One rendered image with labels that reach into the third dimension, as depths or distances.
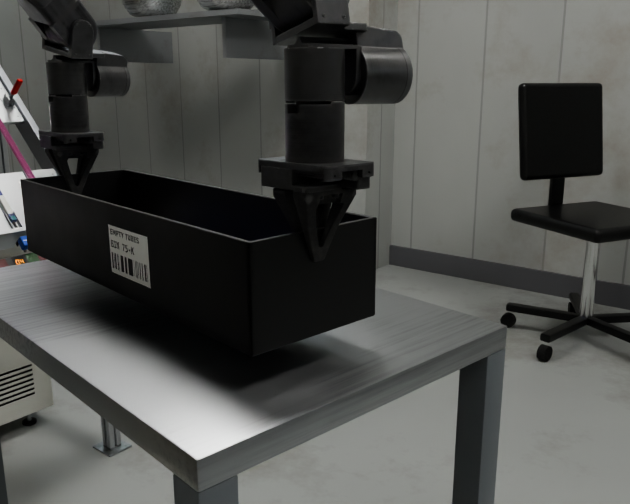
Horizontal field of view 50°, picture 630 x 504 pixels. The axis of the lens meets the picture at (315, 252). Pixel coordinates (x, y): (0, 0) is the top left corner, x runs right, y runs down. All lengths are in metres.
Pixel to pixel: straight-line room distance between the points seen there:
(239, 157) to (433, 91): 1.59
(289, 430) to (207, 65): 4.52
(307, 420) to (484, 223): 3.26
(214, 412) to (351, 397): 0.13
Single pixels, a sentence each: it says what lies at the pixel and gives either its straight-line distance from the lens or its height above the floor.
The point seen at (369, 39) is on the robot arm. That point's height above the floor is 1.13.
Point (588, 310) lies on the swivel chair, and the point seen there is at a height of 0.14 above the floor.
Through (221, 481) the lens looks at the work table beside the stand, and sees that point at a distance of 0.59.
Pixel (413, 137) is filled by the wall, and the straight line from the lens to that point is 3.99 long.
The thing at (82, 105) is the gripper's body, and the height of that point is 1.05.
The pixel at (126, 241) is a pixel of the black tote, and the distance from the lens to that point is 0.82.
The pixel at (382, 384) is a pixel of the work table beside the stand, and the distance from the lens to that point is 0.70.
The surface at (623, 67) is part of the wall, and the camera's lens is 3.56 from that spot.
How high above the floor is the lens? 1.09
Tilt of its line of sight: 14 degrees down
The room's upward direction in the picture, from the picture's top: straight up
